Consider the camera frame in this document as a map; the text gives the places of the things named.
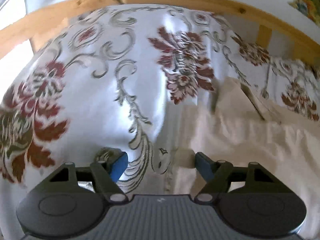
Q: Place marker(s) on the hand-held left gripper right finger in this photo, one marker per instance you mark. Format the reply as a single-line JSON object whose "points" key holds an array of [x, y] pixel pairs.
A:
{"points": [[203, 165]]}

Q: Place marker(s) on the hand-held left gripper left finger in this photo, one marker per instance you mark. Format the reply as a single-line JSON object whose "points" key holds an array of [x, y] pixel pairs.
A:
{"points": [[118, 165]]}

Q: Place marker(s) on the beige hooded jacket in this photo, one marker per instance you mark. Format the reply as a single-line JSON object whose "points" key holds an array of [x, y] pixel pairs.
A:
{"points": [[245, 150]]}

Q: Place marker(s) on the floral bed sheet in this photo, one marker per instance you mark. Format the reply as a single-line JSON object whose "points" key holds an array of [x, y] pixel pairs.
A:
{"points": [[100, 85]]}

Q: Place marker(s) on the window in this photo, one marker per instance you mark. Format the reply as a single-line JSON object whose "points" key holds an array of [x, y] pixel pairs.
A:
{"points": [[11, 2]]}

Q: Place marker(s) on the wooden bed frame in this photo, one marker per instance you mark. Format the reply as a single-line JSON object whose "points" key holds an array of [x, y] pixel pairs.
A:
{"points": [[175, 1]]}

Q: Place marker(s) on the landscape wall poster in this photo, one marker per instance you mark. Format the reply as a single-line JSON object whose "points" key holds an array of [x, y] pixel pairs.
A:
{"points": [[306, 0]]}

